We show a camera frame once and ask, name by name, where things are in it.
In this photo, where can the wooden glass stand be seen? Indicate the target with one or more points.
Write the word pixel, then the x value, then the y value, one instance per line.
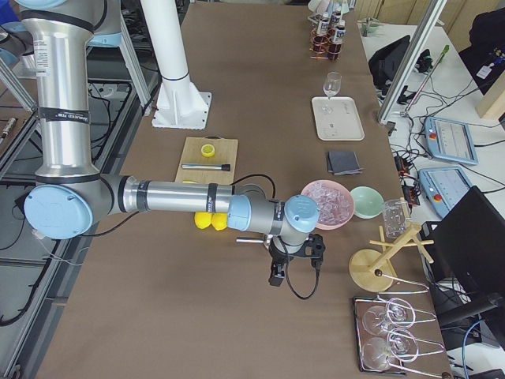
pixel 372 270

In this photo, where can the pink bowl of ice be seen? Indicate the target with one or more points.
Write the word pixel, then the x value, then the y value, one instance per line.
pixel 334 201

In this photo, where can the black monitor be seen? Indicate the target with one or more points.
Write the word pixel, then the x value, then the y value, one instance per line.
pixel 470 238

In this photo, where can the wooden cutting board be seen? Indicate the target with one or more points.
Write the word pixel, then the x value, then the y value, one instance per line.
pixel 225 153

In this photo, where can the green bowl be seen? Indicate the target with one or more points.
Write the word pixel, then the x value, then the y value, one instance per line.
pixel 368 202

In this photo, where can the half lemon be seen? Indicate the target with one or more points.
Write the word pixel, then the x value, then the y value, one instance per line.
pixel 207 150

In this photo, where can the copper wire bottle basket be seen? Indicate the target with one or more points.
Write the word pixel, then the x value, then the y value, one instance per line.
pixel 322 47

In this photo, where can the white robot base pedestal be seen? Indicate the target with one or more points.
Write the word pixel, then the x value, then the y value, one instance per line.
pixel 180 104

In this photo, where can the clear wine glass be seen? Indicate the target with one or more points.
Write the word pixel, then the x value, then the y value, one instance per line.
pixel 331 87

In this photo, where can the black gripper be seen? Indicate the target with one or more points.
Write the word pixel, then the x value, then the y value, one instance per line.
pixel 275 257

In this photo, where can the metal muddler bar tool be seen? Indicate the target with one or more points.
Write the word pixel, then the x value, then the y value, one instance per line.
pixel 206 167

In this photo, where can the reacher grabber stick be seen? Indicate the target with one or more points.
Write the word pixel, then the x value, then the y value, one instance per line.
pixel 405 113

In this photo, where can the aluminium frame post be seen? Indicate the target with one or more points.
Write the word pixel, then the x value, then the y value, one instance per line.
pixel 422 32

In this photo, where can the blue teach pendant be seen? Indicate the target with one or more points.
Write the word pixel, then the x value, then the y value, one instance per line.
pixel 444 187
pixel 450 140

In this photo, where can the clear glass jar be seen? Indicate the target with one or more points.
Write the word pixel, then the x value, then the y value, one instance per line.
pixel 396 217

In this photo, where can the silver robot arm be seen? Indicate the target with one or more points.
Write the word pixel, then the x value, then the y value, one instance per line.
pixel 71 193

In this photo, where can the folded grey cloth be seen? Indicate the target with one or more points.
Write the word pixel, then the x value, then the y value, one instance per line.
pixel 342 162

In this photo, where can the cream serving tray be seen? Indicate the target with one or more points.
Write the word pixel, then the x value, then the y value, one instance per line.
pixel 337 119

